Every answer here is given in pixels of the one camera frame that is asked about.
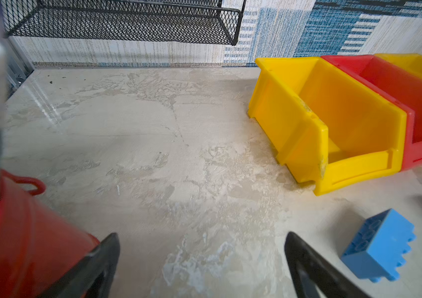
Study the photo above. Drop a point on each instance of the black wire mesh shelf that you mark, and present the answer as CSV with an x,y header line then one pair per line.
x,y
202,22

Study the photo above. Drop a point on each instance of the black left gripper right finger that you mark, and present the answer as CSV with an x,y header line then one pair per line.
x,y
313,275

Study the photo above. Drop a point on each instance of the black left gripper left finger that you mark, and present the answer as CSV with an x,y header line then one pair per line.
x,y
92,276

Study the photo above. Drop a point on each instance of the yellow plastic bin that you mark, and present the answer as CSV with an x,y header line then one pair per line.
x,y
419,67
326,126

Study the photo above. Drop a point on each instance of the red plastic bin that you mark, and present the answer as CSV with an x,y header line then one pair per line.
x,y
399,87

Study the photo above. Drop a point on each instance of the left yellow plastic bin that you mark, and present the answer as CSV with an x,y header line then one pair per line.
x,y
326,126

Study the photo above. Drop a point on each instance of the blue lego brick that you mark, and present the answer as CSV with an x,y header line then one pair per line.
x,y
377,249

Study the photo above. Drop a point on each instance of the red metal pencil cup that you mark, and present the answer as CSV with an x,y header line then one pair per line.
x,y
37,245

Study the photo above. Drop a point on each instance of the right yellow plastic bin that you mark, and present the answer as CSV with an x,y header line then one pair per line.
x,y
419,67

